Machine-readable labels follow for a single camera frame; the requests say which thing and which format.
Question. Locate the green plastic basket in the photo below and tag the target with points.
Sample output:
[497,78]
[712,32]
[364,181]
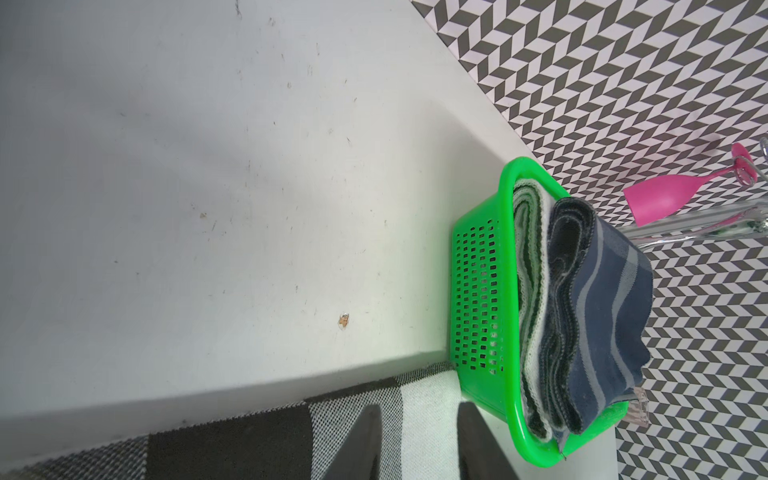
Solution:
[484,322]

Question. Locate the grey black checked scarf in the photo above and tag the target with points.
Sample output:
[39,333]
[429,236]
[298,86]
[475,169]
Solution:
[297,441]

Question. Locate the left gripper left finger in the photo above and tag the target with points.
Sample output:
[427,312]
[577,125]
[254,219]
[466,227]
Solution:
[360,455]

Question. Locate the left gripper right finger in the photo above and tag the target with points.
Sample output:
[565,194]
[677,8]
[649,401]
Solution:
[480,455]

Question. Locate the pink plastic wine glass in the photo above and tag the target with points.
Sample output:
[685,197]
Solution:
[657,198]

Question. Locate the pink transparent cup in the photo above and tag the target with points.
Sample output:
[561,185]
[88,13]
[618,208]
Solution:
[638,409]

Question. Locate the navy striped scarf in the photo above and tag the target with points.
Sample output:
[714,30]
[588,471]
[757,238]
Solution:
[599,301]

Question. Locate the smiley black white scarf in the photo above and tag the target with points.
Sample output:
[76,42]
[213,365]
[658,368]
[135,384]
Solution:
[531,214]

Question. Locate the chrome glass holder stand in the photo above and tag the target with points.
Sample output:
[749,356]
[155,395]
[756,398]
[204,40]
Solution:
[740,220]

